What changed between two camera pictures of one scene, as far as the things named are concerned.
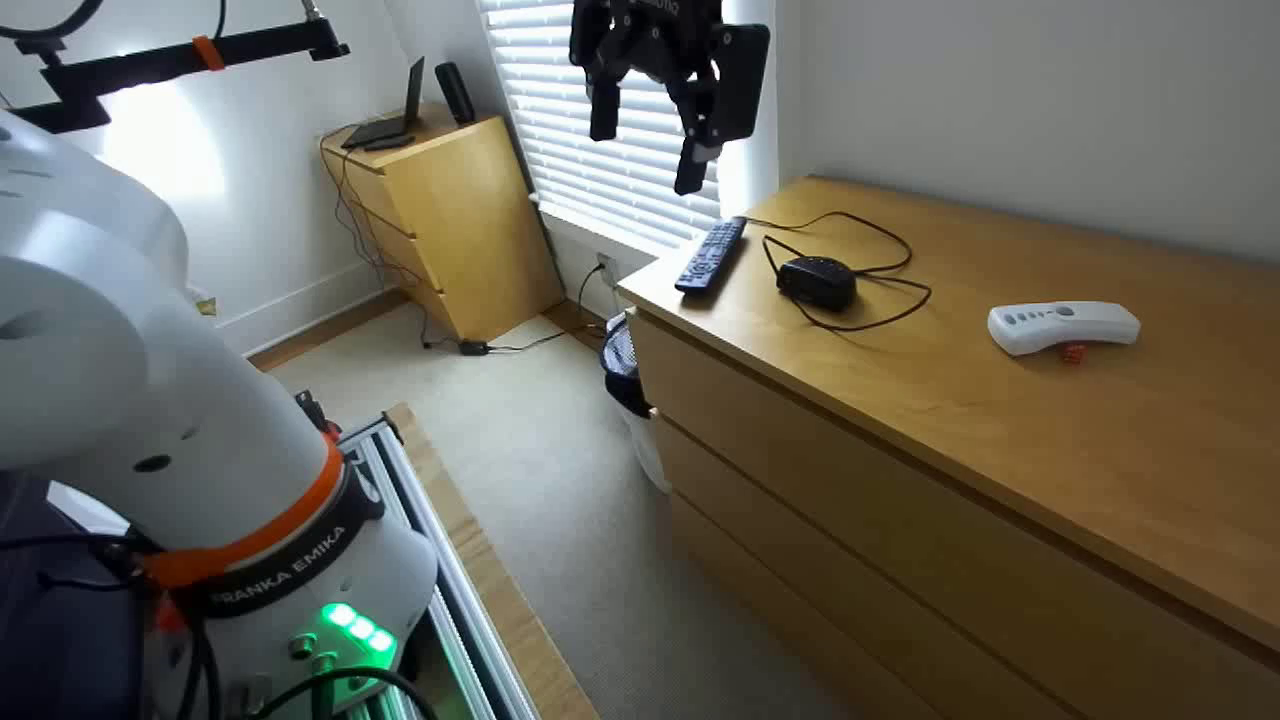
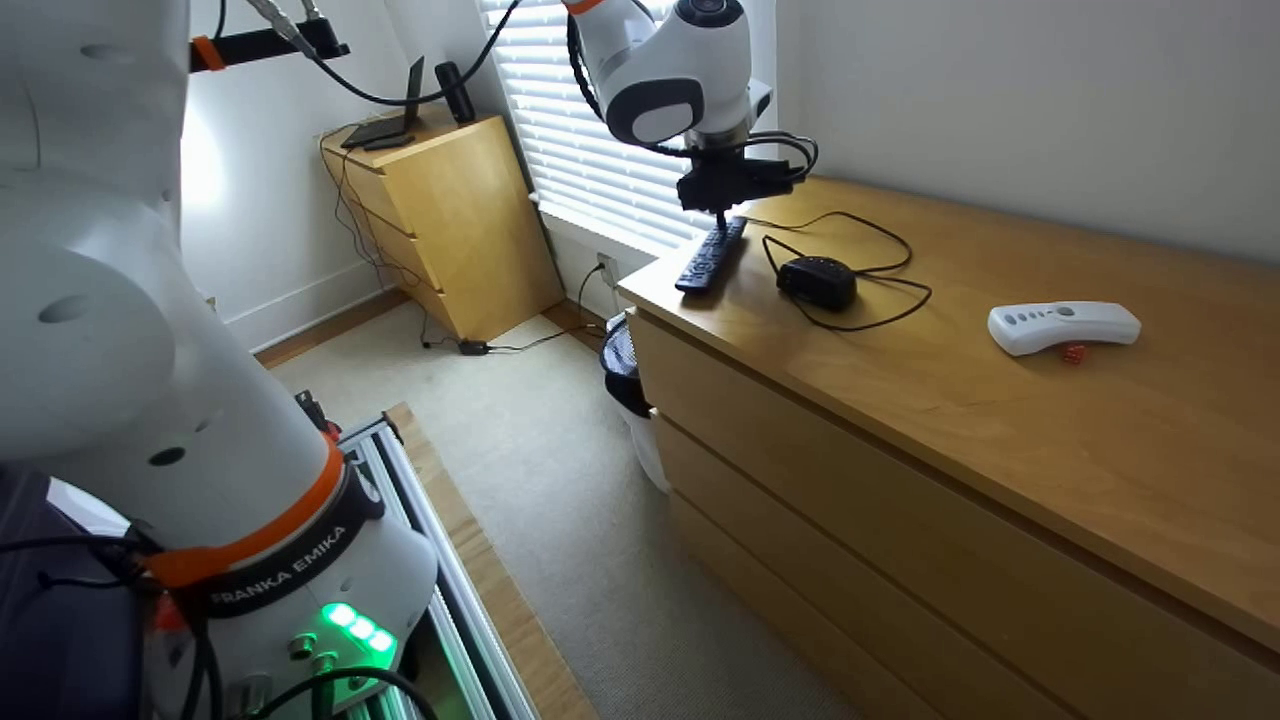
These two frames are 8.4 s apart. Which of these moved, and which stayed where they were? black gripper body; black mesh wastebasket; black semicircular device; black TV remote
Moved: black gripper body
Stayed: black mesh wastebasket; black semicircular device; black TV remote
